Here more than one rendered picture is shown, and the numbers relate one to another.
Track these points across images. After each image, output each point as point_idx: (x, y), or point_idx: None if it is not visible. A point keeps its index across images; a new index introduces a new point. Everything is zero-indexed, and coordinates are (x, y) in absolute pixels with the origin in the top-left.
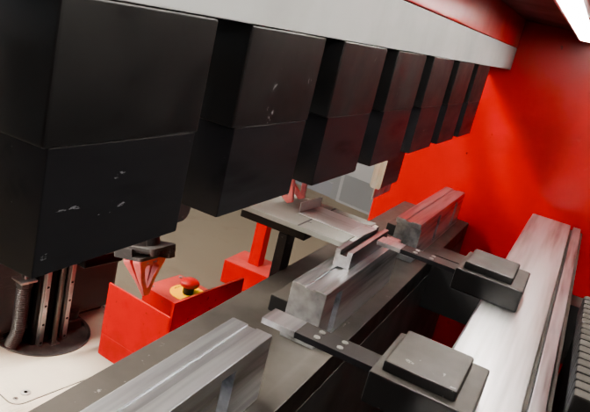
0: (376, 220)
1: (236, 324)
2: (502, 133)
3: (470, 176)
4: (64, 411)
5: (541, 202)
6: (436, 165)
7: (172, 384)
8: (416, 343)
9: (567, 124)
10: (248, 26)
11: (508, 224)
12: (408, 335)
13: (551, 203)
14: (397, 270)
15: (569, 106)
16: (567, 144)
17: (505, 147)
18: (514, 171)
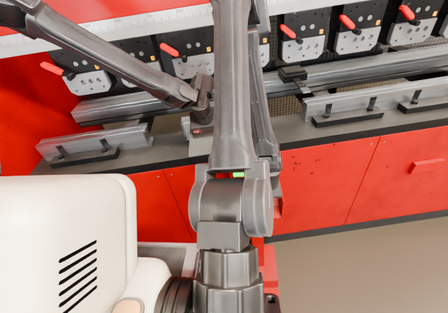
0: (96, 169)
1: (309, 102)
2: (6, 99)
3: (23, 134)
4: (354, 127)
5: (49, 111)
6: (8, 149)
7: (342, 95)
8: (290, 71)
9: (18, 69)
10: None
11: (54, 133)
12: (289, 72)
13: (51, 108)
14: (169, 137)
15: (9, 59)
16: (28, 78)
17: (15, 105)
18: (31, 111)
